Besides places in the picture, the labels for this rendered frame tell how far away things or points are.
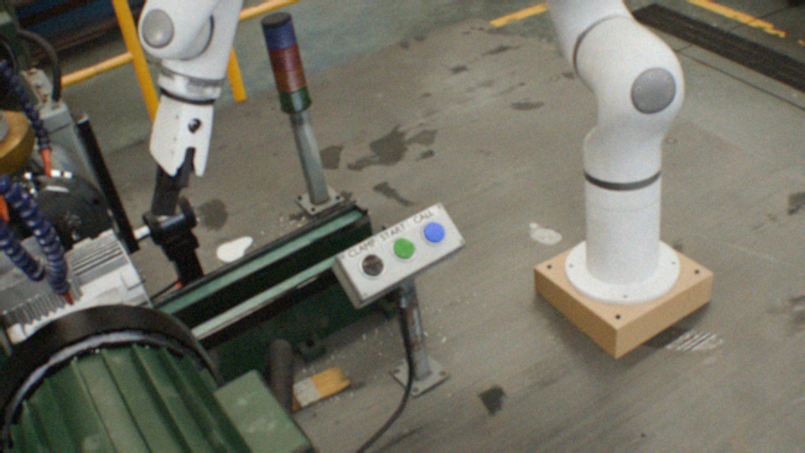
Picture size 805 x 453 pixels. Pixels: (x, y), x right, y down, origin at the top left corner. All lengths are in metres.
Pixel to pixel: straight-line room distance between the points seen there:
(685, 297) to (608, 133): 0.34
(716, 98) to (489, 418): 2.70
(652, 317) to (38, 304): 0.91
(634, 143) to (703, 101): 2.54
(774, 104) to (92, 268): 3.08
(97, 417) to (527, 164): 1.30
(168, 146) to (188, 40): 0.17
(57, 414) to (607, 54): 0.80
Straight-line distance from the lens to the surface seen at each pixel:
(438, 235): 1.07
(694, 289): 1.31
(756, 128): 3.47
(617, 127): 1.07
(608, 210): 1.19
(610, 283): 1.27
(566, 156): 1.71
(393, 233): 1.06
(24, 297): 1.13
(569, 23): 1.14
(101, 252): 1.17
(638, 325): 1.24
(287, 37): 1.48
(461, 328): 1.31
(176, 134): 1.02
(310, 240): 1.36
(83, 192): 1.37
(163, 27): 0.94
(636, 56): 1.04
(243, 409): 0.55
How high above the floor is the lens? 1.71
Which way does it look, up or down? 36 degrees down
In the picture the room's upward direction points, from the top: 10 degrees counter-clockwise
